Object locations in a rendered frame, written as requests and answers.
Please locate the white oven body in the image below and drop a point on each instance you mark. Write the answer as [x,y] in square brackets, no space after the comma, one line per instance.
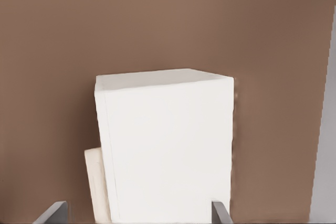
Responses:
[168,142]

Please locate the white oven door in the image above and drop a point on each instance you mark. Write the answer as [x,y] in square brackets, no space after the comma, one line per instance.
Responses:
[106,155]

